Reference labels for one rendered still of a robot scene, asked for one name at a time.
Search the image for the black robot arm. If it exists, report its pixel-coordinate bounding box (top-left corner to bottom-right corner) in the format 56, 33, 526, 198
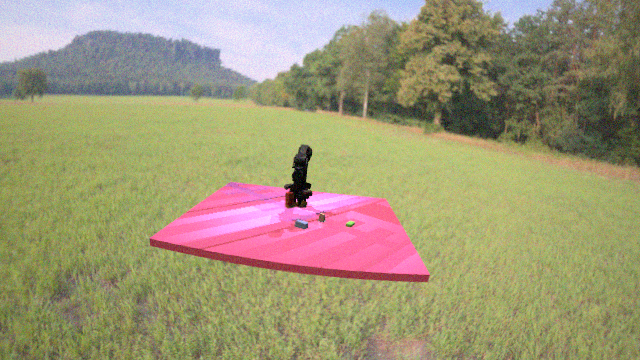
292, 144, 312, 190

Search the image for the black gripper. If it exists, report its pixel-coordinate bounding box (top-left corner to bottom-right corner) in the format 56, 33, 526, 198
284, 179, 313, 206

